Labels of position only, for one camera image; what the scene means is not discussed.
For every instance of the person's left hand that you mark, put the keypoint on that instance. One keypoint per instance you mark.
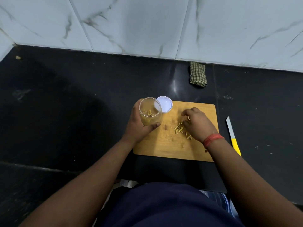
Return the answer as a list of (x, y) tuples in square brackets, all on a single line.
[(135, 126)]

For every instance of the person's right hand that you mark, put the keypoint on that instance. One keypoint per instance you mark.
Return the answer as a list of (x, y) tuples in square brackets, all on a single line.
[(200, 122)]

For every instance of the person's left thumb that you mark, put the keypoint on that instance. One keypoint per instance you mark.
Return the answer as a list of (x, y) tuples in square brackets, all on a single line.
[(153, 126)]

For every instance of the person's right fingers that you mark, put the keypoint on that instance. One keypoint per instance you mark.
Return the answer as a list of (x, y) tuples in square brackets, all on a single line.
[(188, 115)]

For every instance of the clear plastic jar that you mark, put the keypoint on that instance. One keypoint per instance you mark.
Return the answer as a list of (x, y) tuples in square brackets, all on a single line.
[(150, 112)]

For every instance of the person's left forearm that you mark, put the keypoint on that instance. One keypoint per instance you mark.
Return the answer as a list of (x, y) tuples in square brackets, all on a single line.
[(78, 186)]

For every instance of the person's right forearm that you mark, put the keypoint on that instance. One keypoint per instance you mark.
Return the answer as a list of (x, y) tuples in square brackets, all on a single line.
[(248, 186)]

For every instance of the yellow pieces inside jar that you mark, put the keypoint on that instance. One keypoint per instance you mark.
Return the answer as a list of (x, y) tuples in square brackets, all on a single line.
[(149, 112)]

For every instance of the pile of cut yellow pieces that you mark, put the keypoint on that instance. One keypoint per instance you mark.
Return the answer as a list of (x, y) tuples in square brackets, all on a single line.
[(180, 130)]

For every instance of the wooden cutting board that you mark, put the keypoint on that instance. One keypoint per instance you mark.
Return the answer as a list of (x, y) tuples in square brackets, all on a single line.
[(170, 141)]

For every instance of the white jar lid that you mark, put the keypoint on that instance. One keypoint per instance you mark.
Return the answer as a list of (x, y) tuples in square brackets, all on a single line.
[(164, 104)]

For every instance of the red thread wristband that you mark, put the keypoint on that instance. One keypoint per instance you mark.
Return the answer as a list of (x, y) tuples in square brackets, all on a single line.
[(211, 139)]

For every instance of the green checked cloth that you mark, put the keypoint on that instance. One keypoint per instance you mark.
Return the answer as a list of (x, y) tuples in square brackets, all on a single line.
[(198, 74)]

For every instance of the navy blue shirt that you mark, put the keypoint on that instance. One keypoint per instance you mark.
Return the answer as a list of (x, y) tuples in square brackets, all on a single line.
[(165, 205)]

